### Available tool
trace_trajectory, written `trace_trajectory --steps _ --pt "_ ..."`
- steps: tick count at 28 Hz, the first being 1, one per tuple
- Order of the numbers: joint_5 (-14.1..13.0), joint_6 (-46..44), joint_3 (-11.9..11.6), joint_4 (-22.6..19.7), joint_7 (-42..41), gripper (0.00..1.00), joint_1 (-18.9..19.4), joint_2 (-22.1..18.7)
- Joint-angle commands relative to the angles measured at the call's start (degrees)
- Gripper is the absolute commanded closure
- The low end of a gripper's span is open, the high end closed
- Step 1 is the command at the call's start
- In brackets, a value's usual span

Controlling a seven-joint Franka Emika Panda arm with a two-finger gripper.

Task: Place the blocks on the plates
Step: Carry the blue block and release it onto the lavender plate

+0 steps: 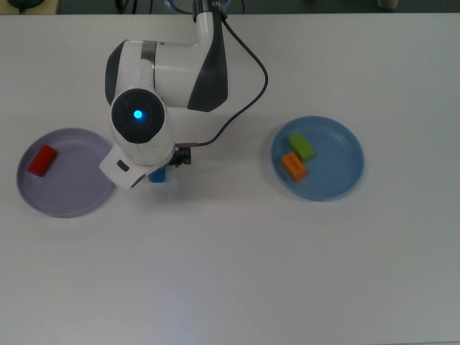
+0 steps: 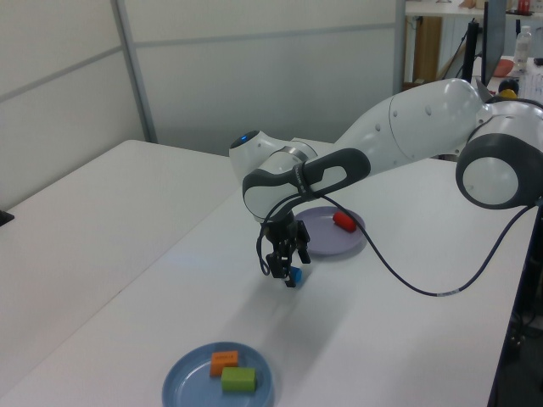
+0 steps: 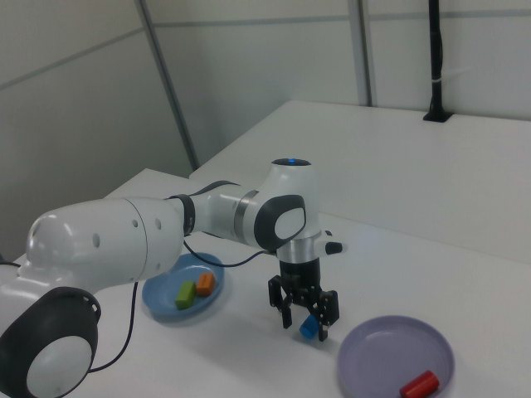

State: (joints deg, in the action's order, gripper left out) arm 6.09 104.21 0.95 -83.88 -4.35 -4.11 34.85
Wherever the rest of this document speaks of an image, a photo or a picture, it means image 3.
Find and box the slanted grey partition post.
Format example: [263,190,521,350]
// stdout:
[136,0,201,171]

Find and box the red cylinder block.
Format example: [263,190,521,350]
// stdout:
[399,370,440,397]

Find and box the purple plate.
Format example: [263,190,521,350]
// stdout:
[336,314,456,398]

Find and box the blue plate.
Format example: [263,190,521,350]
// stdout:
[141,252,227,327]

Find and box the black pole with base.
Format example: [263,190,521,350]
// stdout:
[422,0,451,123]

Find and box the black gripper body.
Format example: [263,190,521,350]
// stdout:
[278,257,323,298]

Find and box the blue block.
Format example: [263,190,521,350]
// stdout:
[299,313,319,339]

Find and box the upright grey partition post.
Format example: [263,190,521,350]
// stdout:
[356,0,379,107]

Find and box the orange rectangular block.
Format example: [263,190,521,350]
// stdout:
[195,273,217,297]

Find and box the green rectangular block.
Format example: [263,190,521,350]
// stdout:
[174,281,197,310]

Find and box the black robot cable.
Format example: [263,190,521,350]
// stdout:
[89,238,277,372]

